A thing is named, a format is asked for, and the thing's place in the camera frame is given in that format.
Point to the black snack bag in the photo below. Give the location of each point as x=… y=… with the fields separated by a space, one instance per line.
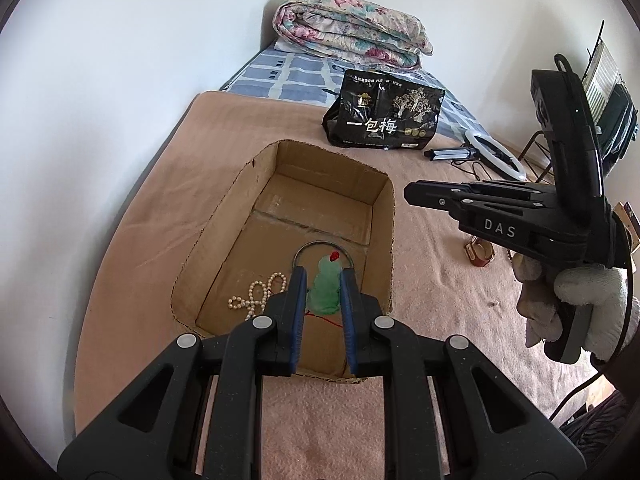
x=385 y=110

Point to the green jade pendant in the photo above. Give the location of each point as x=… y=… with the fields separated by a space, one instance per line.
x=325 y=285

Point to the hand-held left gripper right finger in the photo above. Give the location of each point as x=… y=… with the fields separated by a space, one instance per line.
x=348 y=320

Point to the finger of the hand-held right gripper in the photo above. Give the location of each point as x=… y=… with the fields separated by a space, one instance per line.
x=500 y=206
x=490 y=189

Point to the striped hanging towel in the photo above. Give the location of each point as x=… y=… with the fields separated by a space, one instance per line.
x=602 y=80

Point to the dark hanging clothes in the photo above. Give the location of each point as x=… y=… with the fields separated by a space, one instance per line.
x=620 y=130

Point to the black folded tripod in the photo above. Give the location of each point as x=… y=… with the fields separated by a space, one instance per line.
x=450 y=153

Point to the pink fleece blanket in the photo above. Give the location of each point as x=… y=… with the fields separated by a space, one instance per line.
x=450 y=300

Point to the folded floral quilt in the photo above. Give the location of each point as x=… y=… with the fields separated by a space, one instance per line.
x=350 y=25

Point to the person's right hand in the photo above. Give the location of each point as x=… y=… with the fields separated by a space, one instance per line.
x=610 y=295

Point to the blue metal bangle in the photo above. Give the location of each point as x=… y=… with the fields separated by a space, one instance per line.
x=320 y=243

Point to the dark cloth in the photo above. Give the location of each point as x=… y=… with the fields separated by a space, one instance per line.
x=600 y=415

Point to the blue checked bed sheet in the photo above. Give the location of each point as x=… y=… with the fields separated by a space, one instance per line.
x=295 y=77

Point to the cardboard box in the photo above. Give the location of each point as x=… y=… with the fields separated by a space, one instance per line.
x=310 y=200

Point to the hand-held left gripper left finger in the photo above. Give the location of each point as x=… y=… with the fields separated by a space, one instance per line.
x=299 y=305

